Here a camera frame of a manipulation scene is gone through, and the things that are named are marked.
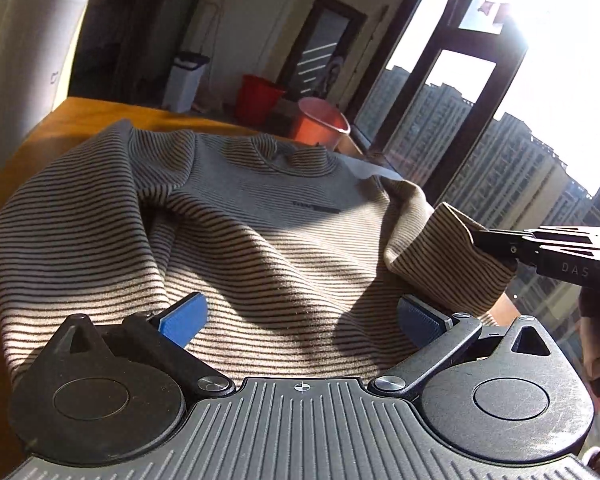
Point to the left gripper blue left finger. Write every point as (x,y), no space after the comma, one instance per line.
(160,340)

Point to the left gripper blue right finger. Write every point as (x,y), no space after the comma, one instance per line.
(440,341)

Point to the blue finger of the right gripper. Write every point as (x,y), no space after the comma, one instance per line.
(504,244)

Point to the striped grey sweater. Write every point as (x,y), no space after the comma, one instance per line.
(302,262)

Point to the pink bucket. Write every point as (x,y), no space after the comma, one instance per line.
(319,123)

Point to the white trash bin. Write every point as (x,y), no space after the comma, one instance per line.
(183,82)

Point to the red bucket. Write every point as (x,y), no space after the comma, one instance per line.
(256,98)

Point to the dark window frame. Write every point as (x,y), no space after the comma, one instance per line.
(433,86)

